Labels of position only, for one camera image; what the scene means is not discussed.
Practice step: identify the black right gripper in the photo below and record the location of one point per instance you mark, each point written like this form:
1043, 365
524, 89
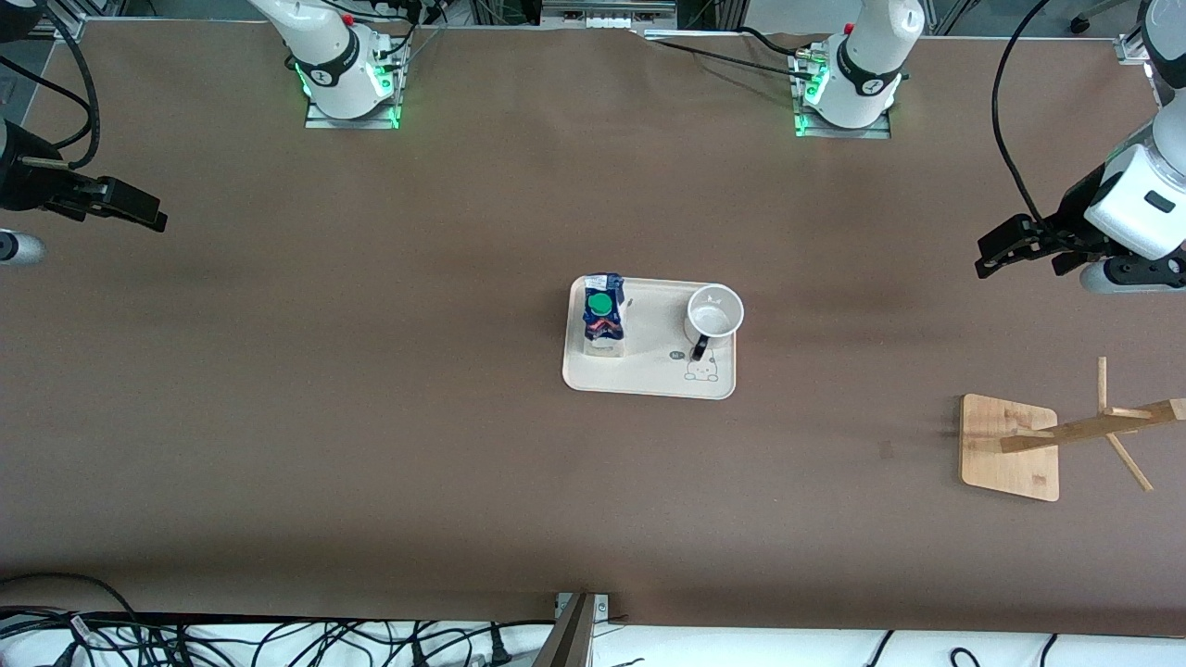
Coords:
20, 176

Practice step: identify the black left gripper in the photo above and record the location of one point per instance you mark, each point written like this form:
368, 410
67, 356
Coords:
1078, 207

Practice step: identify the blue milk carton green cap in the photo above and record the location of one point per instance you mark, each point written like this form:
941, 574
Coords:
604, 324

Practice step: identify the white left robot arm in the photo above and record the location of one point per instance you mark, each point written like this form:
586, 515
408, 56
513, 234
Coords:
866, 56

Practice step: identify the wooden cup rack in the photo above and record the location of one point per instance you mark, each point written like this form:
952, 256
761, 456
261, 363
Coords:
1005, 454

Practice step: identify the black chair caster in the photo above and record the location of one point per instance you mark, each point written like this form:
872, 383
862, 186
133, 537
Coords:
1089, 18

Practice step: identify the cream rabbit print tray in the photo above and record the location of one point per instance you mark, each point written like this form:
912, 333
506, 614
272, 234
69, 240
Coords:
649, 366

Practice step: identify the brown table cover sheet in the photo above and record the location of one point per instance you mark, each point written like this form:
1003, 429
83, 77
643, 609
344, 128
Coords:
463, 463

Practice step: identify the grey power strip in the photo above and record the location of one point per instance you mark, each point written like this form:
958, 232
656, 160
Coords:
607, 11

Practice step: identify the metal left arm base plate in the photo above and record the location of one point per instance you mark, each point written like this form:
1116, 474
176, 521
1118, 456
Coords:
880, 134

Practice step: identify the aluminium frame profile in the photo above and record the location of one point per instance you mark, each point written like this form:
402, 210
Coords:
1135, 48
56, 26

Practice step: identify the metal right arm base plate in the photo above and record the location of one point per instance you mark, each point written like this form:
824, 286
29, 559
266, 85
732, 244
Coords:
320, 122

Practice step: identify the metal camera post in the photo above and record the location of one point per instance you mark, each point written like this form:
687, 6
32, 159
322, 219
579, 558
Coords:
574, 639

